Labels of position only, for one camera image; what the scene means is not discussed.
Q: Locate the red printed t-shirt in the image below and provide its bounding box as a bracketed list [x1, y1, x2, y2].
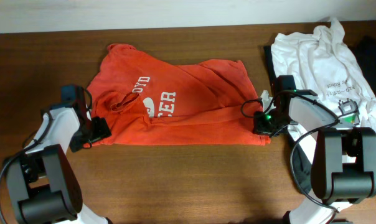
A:
[88, 44, 271, 146]

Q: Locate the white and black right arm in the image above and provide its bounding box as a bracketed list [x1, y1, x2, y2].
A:
[251, 90, 376, 223]

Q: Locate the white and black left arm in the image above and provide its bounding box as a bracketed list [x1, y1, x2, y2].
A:
[0, 103, 111, 223]

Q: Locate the white crumpled t-shirt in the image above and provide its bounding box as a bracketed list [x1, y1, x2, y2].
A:
[271, 18, 376, 132]

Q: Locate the black garment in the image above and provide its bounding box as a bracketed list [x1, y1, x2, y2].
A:
[351, 36, 376, 97]

